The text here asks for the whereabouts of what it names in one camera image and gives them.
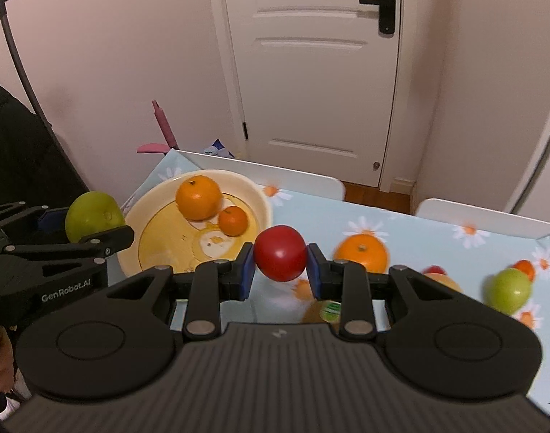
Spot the black door handle lock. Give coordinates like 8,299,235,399
359,0,397,35

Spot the black metal stand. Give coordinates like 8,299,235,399
0,0,92,192

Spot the white chair back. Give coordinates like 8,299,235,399
178,150,346,202
415,198,550,240

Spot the yellow-brown apple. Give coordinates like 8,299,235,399
422,272,463,294

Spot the small orange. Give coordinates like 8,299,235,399
513,259,536,283
218,206,249,237

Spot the brown kiwi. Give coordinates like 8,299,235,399
302,300,343,324

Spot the blue and white bag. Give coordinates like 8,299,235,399
202,137,236,159

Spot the pink plastic handle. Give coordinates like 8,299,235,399
137,99,180,154

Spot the white sliding door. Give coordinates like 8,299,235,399
510,94,550,228

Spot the white panelled door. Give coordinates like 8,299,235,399
206,0,447,189

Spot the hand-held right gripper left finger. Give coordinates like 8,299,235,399
106,242,256,341

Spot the pale yellow bowl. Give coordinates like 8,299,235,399
117,169,274,279

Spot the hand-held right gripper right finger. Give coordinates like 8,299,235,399
306,242,458,341

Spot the green apple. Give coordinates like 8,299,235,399
484,267,533,315
65,191,126,244

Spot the person's left hand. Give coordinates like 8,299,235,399
0,322,16,394

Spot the daisy print blue tablecloth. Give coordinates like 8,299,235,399
107,150,550,420

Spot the large orange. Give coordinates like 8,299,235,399
333,233,389,275
175,176,222,222

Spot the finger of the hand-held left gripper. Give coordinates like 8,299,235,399
0,202,70,237
1,224,135,264

